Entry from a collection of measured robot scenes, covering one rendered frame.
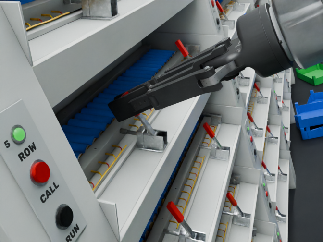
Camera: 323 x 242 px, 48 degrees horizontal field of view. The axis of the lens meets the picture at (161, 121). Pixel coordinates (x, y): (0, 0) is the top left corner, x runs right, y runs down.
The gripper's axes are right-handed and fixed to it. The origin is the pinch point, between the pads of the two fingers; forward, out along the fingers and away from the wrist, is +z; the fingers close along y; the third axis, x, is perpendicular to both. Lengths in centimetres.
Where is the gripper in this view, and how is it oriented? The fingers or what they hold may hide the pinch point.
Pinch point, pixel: (136, 100)
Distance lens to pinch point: 49.0
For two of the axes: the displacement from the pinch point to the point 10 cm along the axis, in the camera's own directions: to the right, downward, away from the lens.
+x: -4.9, -8.3, -2.7
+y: 3.1, -4.6, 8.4
